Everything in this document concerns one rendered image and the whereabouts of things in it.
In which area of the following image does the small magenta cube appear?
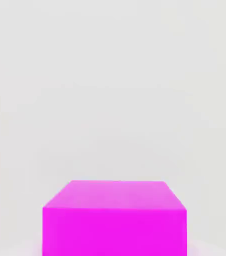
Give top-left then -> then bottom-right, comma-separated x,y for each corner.
42,179 -> 188,256

